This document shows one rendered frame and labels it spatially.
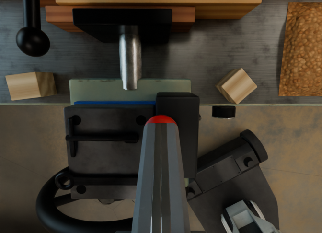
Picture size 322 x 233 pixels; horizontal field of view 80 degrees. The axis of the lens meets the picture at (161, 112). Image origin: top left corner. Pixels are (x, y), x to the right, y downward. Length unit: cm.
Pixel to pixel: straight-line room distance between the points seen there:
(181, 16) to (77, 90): 14
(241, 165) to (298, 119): 52
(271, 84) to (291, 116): 114
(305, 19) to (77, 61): 31
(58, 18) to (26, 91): 10
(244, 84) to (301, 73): 8
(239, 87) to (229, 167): 92
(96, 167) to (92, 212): 135
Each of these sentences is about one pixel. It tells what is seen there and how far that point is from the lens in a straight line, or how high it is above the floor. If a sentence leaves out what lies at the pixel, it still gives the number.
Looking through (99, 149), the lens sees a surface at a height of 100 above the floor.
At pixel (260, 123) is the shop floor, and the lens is 137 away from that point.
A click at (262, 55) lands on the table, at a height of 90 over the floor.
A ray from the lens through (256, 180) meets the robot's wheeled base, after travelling 128.
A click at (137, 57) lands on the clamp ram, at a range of 22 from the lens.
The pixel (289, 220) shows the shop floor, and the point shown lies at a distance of 176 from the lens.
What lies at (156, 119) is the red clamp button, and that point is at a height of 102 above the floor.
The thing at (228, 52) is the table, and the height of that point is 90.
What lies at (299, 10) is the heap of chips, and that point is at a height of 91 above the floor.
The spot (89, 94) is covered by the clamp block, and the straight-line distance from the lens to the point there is 24.
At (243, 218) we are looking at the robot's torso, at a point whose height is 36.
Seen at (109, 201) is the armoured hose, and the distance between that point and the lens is 26.
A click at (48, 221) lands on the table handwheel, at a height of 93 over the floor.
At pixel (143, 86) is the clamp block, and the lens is 22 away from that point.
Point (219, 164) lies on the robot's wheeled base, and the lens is 114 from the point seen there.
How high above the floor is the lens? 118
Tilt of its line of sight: 80 degrees down
